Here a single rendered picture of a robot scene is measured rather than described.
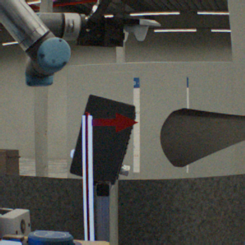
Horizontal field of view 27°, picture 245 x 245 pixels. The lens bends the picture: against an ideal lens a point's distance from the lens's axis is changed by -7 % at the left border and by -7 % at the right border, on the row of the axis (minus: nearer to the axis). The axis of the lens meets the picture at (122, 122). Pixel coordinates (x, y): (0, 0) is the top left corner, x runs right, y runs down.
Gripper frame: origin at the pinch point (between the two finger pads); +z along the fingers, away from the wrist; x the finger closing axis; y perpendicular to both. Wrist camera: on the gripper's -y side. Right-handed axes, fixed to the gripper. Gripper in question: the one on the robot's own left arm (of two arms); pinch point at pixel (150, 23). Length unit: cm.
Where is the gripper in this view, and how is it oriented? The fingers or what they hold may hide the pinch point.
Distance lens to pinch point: 144.7
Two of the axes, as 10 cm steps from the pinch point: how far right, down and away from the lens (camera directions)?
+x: 3.4, 1.2, -9.3
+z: 9.4, 0.1, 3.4
